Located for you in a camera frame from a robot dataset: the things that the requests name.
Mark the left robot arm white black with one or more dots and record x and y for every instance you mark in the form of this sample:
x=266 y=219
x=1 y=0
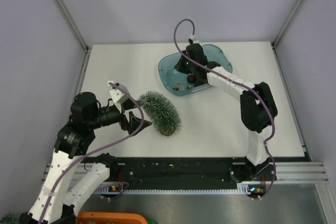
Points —
x=57 y=202

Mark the left aluminium frame post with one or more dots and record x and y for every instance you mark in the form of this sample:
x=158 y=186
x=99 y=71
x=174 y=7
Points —
x=71 y=24

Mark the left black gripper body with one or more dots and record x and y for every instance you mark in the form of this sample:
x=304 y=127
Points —
x=124 y=124

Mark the aluminium frame post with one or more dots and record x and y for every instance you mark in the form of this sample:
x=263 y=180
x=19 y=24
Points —
x=288 y=22
x=71 y=24

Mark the spare green tree corner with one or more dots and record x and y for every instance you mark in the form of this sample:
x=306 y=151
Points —
x=10 y=218

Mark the white cable duct strip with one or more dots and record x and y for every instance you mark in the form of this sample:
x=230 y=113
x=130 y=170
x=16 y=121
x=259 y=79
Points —
x=241 y=189

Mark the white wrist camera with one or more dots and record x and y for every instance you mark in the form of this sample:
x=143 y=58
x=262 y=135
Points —
x=118 y=97
x=193 y=40

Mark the orange plastic bin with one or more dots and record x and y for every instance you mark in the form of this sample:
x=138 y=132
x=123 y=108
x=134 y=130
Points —
x=110 y=217

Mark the small green christmas tree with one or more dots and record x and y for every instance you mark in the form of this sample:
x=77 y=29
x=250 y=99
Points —
x=161 y=111

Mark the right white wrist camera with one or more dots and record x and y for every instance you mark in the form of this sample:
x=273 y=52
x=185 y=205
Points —
x=193 y=40

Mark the teal plastic tray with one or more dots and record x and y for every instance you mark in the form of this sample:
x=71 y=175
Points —
x=176 y=82

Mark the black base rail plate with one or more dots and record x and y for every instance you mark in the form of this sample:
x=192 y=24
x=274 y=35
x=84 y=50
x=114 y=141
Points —
x=156 y=170

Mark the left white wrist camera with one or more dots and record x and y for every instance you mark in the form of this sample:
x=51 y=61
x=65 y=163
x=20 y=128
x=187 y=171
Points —
x=118 y=97

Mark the dark red ball ornament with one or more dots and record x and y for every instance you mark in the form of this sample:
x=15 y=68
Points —
x=191 y=79

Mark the right aluminium frame post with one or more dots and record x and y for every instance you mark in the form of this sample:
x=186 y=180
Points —
x=288 y=22

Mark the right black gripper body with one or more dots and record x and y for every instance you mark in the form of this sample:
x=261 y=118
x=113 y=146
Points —
x=185 y=66

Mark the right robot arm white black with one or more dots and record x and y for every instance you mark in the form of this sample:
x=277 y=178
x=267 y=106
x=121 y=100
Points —
x=257 y=105

